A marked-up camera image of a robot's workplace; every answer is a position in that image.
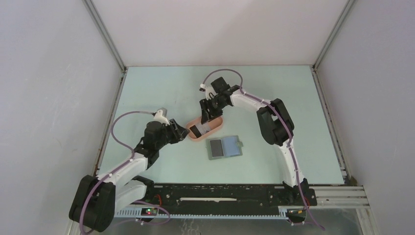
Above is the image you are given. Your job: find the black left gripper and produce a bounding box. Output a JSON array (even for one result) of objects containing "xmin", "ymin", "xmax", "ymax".
[{"xmin": 156, "ymin": 119, "xmax": 189, "ymax": 150}]

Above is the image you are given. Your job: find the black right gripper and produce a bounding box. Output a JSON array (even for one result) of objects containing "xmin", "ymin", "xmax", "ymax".
[{"xmin": 199, "ymin": 96, "xmax": 228, "ymax": 124}]

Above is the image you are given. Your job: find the silver VIP credit card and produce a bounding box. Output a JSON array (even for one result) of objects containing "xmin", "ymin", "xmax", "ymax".
[{"xmin": 189, "ymin": 123, "xmax": 211, "ymax": 138}]

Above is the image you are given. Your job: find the pink oval tray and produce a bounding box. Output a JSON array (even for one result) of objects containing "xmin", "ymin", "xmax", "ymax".
[{"xmin": 186, "ymin": 117, "xmax": 223, "ymax": 142}]

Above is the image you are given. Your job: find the black credit card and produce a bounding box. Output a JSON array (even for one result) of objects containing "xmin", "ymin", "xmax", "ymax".
[{"xmin": 209, "ymin": 139, "xmax": 224, "ymax": 158}]

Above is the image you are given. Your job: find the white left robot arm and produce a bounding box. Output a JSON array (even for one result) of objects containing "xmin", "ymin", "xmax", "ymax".
[{"xmin": 69, "ymin": 119, "xmax": 190, "ymax": 235}]

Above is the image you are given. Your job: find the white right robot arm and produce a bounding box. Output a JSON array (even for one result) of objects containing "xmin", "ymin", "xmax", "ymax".
[{"xmin": 199, "ymin": 77, "xmax": 308, "ymax": 205}]

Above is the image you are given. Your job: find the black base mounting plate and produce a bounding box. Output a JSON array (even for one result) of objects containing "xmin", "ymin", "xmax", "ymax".
[{"xmin": 144, "ymin": 184, "xmax": 317, "ymax": 216}]

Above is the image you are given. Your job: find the left controller board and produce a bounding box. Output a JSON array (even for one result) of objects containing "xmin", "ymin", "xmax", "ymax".
[{"xmin": 140, "ymin": 208, "xmax": 158, "ymax": 216}]

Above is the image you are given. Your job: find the controller board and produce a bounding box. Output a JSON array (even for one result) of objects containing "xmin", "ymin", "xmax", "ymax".
[
  {"xmin": 287, "ymin": 209, "xmax": 306, "ymax": 216},
  {"xmin": 140, "ymin": 208, "xmax": 158, "ymax": 216}
]

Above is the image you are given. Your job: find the right controller board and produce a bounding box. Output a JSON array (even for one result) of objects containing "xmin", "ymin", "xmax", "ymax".
[{"xmin": 287, "ymin": 209, "xmax": 306, "ymax": 216}]

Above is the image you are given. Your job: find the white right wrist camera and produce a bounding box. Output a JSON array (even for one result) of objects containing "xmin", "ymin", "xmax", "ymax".
[{"xmin": 199, "ymin": 83, "xmax": 216, "ymax": 100}]

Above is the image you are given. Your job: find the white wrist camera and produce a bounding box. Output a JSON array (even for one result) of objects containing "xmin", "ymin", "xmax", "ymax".
[
  {"xmin": 199, "ymin": 83, "xmax": 216, "ymax": 100},
  {"xmin": 153, "ymin": 108, "xmax": 170, "ymax": 126}
]

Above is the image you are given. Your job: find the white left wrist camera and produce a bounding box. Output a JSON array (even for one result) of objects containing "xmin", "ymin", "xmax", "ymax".
[{"xmin": 153, "ymin": 108, "xmax": 170, "ymax": 126}]

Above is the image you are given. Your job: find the aluminium frame rail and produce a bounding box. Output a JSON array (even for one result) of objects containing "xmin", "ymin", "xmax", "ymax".
[{"xmin": 66, "ymin": 185, "xmax": 370, "ymax": 235}]

